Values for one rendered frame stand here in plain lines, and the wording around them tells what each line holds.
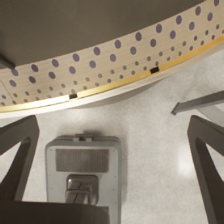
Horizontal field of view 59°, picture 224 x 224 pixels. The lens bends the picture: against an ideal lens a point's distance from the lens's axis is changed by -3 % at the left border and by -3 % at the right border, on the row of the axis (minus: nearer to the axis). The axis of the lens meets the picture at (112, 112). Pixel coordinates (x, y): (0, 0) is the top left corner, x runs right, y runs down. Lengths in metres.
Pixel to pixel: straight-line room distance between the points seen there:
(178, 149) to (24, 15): 1.54
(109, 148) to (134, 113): 0.38
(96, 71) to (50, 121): 1.32
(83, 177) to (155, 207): 0.72
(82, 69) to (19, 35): 0.12
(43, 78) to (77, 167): 1.08
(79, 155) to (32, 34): 1.14
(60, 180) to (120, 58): 1.20
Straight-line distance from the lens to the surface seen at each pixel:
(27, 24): 0.31
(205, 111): 1.39
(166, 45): 0.39
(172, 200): 1.84
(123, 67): 0.38
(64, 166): 1.44
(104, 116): 1.58
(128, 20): 0.33
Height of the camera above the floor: 1.57
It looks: 86 degrees down
